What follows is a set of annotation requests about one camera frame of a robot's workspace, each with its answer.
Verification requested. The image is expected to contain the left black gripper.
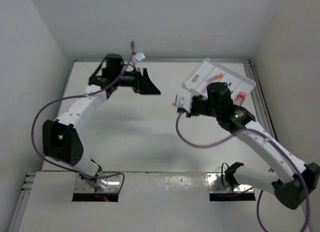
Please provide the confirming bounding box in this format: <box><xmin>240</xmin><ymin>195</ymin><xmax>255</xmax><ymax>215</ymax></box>
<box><xmin>113</xmin><ymin>67</ymin><xmax>160</xmax><ymax>95</ymax></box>

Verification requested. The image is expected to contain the orange capped clear tube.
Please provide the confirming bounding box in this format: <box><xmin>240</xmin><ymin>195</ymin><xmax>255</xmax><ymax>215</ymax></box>
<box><xmin>205</xmin><ymin>73</ymin><xmax>224</xmax><ymax>84</ymax></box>

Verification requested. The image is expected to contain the pink capped clear tube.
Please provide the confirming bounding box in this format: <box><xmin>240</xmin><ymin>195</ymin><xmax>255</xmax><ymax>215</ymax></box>
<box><xmin>233</xmin><ymin>91</ymin><xmax>246</xmax><ymax>106</ymax></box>

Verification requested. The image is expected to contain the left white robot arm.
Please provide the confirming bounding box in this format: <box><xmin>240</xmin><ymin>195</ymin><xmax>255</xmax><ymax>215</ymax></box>
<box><xmin>42</xmin><ymin>54</ymin><xmax>161</xmax><ymax>178</ymax></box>

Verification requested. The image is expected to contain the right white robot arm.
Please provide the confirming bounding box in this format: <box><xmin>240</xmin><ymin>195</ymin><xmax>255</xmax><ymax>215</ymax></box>
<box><xmin>173</xmin><ymin>82</ymin><xmax>320</xmax><ymax>210</ymax></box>

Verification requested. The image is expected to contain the white divided tray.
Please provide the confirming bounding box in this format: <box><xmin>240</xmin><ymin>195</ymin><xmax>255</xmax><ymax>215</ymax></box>
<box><xmin>182</xmin><ymin>58</ymin><xmax>256</xmax><ymax>101</ymax></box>

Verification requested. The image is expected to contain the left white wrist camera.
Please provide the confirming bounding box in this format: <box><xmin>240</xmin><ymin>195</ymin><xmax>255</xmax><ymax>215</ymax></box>
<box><xmin>132</xmin><ymin>52</ymin><xmax>146</xmax><ymax>67</ymax></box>

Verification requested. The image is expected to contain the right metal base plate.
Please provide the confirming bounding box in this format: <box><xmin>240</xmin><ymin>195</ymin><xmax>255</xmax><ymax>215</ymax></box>
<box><xmin>207</xmin><ymin>173</ymin><xmax>254</xmax><ymax>194</ymax></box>

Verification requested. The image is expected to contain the metal base plate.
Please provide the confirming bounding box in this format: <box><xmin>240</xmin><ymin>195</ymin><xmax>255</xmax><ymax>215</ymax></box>
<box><xmin>207</xmin><ymin>173</ymin><xmax>254</xmax><ymax>194</ymax></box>
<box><xmin>74</xmin><ymin>172</ymin><xmax>125</xmax><ymax>194</ymax></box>

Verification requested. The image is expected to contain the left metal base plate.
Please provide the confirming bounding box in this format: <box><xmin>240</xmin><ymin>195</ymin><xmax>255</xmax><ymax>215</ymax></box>
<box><xmin>74</xmin><ymin>172</ymin><xmax>125</xmax><ymax>194</ymax></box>

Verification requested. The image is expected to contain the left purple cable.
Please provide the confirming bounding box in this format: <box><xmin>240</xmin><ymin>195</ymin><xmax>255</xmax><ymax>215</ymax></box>
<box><xmin>31</xmin><ymin>41</ymin><xmax>137</xmax><ymax>190</ymax></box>

